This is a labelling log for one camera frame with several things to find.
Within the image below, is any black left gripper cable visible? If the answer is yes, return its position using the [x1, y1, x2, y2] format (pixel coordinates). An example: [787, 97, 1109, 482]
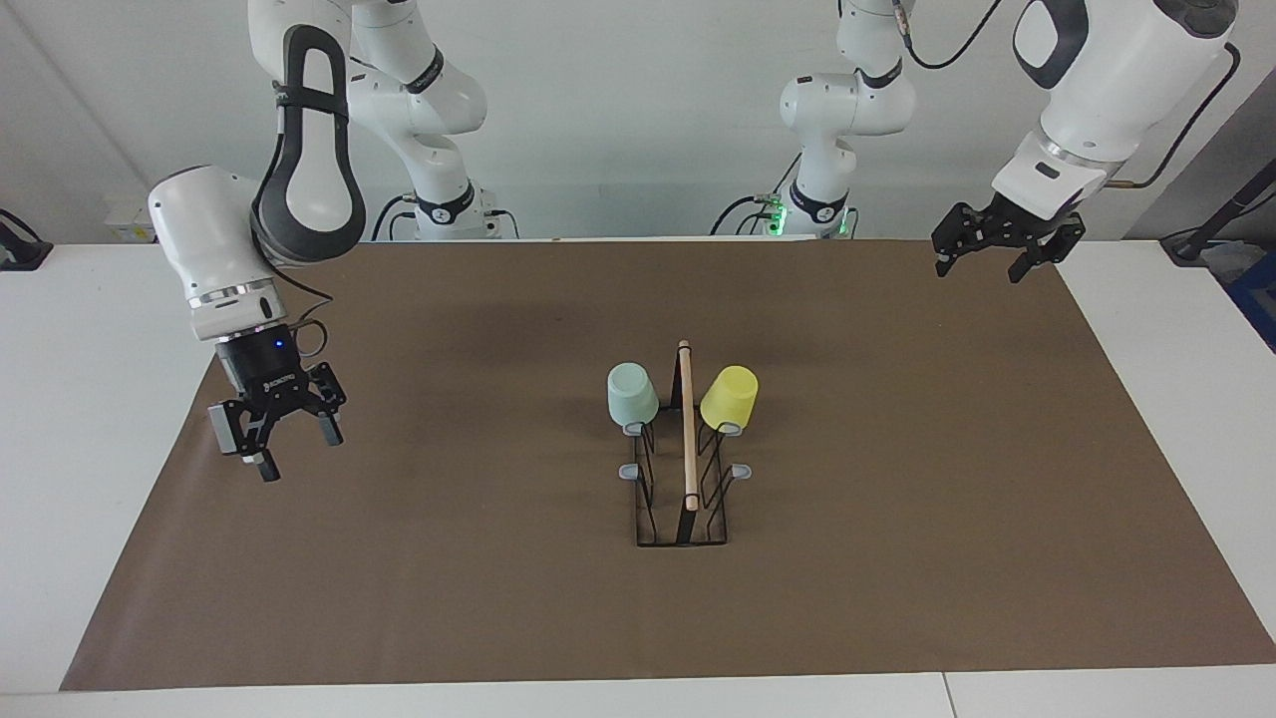
[1112, 42, 1242, 188]

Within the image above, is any brown table mat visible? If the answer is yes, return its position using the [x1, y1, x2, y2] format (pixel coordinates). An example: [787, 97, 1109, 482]
[60, 239, 1276, 691]

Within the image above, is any blue crate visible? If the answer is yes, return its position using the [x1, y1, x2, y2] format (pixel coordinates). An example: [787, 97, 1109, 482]
[1224, 247, 1276, 352]

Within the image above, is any black base cable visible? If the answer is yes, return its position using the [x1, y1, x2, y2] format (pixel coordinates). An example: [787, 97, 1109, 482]
[710, 150, 803, 238]
[372, 192, 420, 242]

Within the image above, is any yellow plastic cup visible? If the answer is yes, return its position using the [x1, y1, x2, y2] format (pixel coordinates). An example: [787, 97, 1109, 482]
[700, 365, 760, 432]

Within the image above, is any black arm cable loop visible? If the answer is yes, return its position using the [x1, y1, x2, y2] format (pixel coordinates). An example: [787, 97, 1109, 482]
[892, 0, 1008, 71]

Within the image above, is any green plastic cup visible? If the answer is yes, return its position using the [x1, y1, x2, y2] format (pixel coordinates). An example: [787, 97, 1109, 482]
[607, 362, 661, 428]

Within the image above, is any white wall socket box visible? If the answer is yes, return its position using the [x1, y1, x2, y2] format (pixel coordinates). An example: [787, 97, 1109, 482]
[105, 194, 160, 243]

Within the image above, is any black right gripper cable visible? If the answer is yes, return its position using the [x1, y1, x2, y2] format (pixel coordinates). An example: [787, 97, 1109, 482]
[267, 254, 335, 360]

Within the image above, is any black table clamp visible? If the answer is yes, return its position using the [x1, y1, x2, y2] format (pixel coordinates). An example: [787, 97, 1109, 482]
[0, 207, 53, 272]

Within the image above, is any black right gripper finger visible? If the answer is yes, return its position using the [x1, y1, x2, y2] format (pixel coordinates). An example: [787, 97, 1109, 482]
[207, 397, 282, 484]
[299, 362, 349, 448]

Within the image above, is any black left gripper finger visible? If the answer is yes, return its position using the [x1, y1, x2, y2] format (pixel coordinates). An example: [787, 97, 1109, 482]
[931, 201, 990, 279]
[1007, 212, 1088, 285]

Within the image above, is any black stand pole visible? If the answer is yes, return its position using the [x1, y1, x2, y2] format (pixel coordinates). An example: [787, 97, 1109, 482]
[1159, 160, 1276, 266]

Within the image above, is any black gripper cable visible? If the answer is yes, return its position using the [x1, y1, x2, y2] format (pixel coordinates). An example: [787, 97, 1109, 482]
[267, 254, 335, 360]
[1112, 42, 1242, 188]

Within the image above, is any black wire cup rack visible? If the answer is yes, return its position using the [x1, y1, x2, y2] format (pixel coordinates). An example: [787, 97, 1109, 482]
[620, 339, 754, 547]

